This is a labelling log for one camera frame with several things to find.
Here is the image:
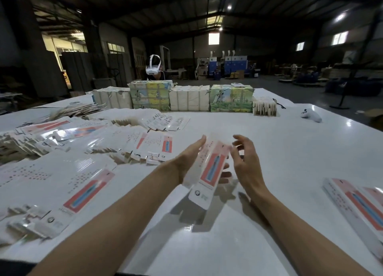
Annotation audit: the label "person's right hand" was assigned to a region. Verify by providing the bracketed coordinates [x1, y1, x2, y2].
[230, 134, 271, 203]

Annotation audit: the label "person's left hand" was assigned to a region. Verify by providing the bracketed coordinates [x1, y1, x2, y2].
[169, 135, 232, 185]

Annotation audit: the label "toothbrush carton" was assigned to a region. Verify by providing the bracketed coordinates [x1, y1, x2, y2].
[188, 140, 231, 211]

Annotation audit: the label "pile of carton blanks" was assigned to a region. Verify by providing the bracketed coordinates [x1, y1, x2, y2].
[0, 108, 191, 246]

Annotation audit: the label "person's left forearm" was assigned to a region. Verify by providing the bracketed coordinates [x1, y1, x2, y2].
[30, 162, 183, 276]

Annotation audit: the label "person's right forearm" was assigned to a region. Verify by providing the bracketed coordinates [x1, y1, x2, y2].
[254, 189, 372, 276]

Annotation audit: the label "row of white cartons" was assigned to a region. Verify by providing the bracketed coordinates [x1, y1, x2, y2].
[169, 85, 211, 112]
[91, 86, 132, 110]

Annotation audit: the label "small beige card stack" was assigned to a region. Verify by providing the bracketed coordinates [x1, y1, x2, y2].
[253, 99, 278, 117]

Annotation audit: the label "green printed carton bundle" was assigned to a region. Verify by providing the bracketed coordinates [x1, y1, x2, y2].
[209, 83, 255, 113]

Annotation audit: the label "green yellow carton bundle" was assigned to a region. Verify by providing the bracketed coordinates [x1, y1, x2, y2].
[128, 79, 174, 111]

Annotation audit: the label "small white object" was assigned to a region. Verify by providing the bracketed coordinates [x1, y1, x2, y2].
[300, 108, 323, 123]

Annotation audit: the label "white headset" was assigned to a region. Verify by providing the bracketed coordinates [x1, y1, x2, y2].
[145, 54, 162, 76]

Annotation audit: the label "blue machine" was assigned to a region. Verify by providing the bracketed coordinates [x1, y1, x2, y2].
[208, 48, 248, 77]

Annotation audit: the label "grey crate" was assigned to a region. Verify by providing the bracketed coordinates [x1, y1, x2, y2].
[93, 77, 117, 89]

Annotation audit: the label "pile of grey flat sheets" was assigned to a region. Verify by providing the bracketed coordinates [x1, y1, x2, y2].
[48, 102, 105, 119]

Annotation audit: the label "black floor stand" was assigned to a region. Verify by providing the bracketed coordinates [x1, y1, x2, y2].
[330, 45, 372, 110]

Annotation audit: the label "blue bins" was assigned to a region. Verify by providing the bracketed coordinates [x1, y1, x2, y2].
[326, 78, 381, 97]

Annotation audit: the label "open cardboard box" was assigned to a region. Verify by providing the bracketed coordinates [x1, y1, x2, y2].
[365, 108, 383, 130]

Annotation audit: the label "dark grey cabinet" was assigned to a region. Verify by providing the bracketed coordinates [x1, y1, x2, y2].
[61, 51, 93, 93]

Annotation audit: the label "grey side table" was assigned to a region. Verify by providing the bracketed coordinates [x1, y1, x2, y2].
[0, 92, 24, 112]

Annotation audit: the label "double wall window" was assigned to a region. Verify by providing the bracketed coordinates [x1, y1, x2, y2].
[332, 31, 349, 45]

